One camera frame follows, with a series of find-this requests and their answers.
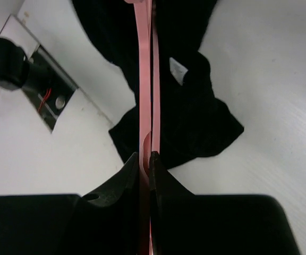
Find black t shirt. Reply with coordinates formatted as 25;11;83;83
73;1;244;169

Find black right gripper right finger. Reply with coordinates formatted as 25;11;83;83
150;152;300;254

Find pink hanger with black shirt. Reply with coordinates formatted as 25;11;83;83
127;1;160;254

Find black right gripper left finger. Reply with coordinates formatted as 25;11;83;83
0;154;139;254

